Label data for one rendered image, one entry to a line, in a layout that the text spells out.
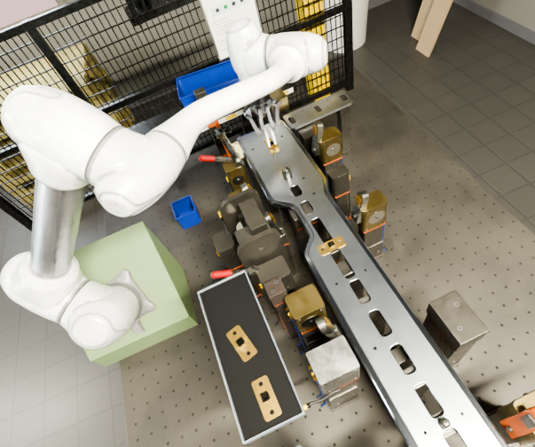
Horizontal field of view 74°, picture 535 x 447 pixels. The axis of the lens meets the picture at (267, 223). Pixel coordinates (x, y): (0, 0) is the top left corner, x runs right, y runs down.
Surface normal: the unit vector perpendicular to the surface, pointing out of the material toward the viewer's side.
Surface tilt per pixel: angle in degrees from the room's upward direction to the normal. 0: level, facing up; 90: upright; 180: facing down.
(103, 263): 44
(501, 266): 0
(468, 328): 0
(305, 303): 0
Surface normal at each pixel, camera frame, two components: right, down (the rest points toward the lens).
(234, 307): -0.21, -0.56
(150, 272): 0.10, 0.10
